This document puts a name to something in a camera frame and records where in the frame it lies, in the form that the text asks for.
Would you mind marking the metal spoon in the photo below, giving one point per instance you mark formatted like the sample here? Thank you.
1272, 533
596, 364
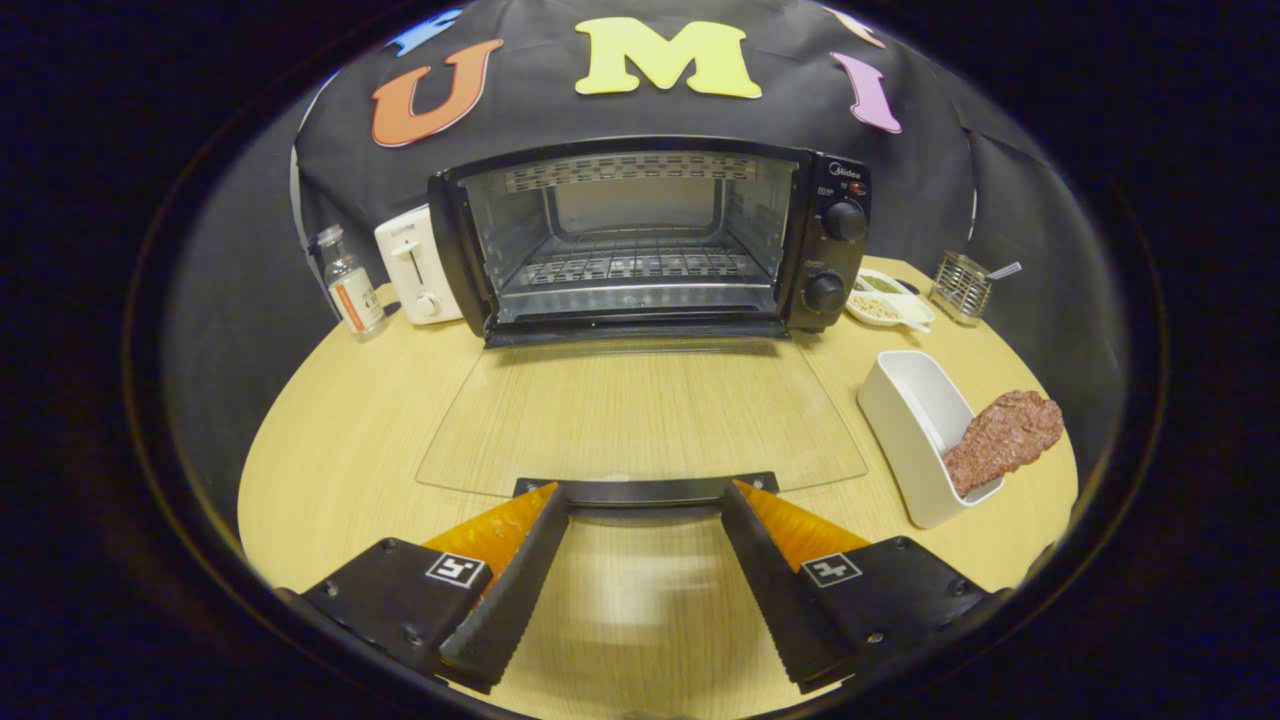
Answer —
1005, 270

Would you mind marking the brown meat patty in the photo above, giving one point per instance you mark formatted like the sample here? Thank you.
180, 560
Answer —
1005, 435

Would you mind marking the small clear glass bottle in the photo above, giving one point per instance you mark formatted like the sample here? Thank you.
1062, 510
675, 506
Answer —
352, 295

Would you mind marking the black toaster oven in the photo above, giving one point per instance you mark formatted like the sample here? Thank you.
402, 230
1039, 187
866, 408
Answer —
845, 260

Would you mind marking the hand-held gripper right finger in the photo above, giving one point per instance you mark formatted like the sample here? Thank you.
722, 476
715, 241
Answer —
775, 600

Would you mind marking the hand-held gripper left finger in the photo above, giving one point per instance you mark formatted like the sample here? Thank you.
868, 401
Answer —
510, 600

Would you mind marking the white rectangular dish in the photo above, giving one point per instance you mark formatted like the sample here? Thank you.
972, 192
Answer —
905, 430

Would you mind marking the white bread toaster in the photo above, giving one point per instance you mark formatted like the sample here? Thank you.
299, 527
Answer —
415, 260

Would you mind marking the white divided bean dish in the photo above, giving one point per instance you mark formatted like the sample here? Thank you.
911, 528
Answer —
880, 308

